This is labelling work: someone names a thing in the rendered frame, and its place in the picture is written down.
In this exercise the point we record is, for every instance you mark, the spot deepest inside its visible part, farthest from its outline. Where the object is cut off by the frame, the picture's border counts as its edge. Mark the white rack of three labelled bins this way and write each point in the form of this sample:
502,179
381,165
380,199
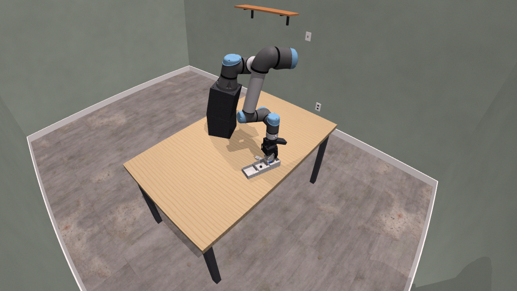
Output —
254,169

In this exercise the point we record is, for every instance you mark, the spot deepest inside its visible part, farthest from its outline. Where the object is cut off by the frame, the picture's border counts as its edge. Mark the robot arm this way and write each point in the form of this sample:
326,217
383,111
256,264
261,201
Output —
258,66

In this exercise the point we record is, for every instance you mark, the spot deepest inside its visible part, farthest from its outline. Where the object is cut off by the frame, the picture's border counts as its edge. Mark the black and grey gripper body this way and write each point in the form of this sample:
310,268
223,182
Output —
268,146

